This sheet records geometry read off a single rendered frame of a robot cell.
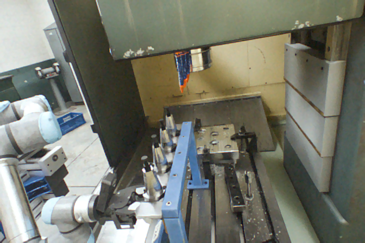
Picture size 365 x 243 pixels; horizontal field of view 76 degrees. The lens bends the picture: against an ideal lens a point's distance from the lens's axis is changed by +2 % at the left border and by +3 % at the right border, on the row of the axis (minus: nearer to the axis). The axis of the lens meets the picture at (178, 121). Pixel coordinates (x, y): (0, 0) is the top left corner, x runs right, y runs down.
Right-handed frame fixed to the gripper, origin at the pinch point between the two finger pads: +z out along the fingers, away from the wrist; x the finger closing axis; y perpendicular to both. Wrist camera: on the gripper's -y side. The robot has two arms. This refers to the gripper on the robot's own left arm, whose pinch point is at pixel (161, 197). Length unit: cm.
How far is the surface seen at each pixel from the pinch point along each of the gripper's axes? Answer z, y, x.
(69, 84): -344, 62, -468
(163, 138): -1.6, -6.8, -20.5
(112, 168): -57, 39, -70
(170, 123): -0.8, -6.4, -31.5
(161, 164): -0.6, -4.1, -9.1
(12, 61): -415, -20, -418
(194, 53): 11, -28, -46
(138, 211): -3.7, -2.2, 6.4
